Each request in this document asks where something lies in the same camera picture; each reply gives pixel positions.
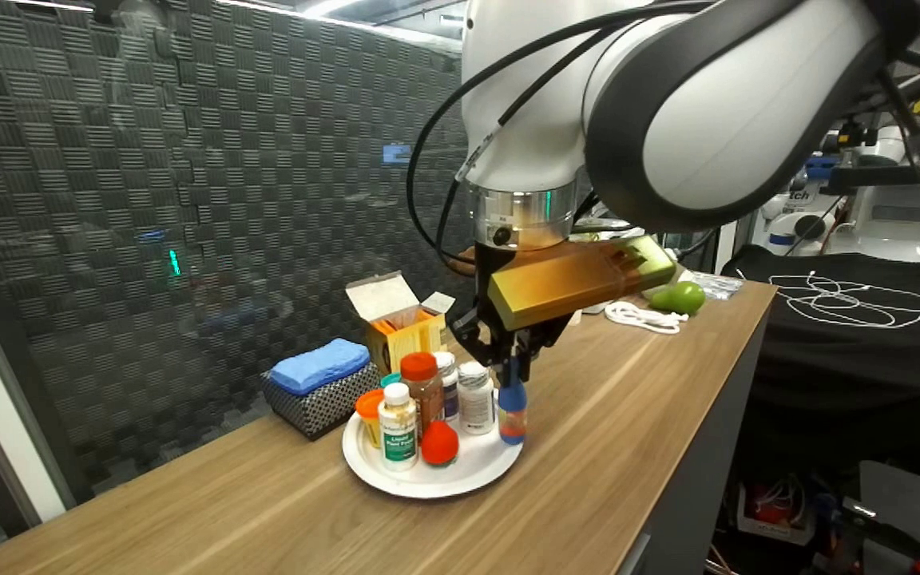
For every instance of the white pill bottle purple label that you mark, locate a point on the white pill bottle purple label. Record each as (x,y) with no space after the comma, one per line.
(446,379)

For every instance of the yellow orange cardboard box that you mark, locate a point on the yellow orange cardboard box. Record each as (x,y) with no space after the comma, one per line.
(399,323)

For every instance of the white paper plate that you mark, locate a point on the white paper plate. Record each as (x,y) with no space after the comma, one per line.
(429,477)

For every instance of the blue-topped toy bottle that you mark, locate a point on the blue-topped toy bottle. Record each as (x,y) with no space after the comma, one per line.
(513,409)

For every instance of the yellow play-doh tub teal lid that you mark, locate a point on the yellow play-doh tub teal lid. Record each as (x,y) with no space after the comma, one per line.
(391,379)

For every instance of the orange strawberry plushie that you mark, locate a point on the orange strawberry plushie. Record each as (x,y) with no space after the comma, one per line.
(439,446)

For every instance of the brown spice bottle orange cap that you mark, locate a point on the brown spice bottle orange cap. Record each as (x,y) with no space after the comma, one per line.
(424,387)

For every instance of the white bottle with green label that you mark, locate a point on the white bottle with green label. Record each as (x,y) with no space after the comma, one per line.
(396,426)

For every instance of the small blue-capped bottle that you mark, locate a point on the small blue-capped bottle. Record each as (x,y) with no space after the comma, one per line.
(474,399)

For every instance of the blue sponge cloth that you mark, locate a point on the blue sponge cloth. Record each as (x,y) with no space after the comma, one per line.
(318,365)

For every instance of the green fruit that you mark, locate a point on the green fruit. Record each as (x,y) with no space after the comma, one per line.
(686,298)

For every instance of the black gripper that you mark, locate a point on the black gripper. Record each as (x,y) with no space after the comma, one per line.
(476,323)

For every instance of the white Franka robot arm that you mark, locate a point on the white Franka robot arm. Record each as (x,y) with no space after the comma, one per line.
(694,106)

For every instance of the black draped table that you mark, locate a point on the black draped table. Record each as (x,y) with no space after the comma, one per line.
(855,361)

